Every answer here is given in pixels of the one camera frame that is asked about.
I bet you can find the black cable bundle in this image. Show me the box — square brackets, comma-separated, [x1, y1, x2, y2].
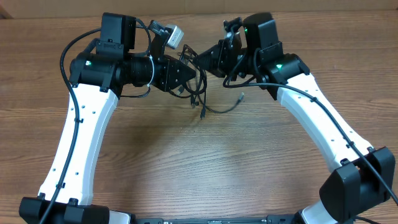
[169, 44, 208, 109]

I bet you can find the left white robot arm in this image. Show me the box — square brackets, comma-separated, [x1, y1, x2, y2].
[19, 12, 196, 223]

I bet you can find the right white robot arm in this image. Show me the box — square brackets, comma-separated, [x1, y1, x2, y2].
[193, 12, 397, 223]

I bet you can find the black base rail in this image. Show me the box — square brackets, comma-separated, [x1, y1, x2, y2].
[132, 214, 295, 224]

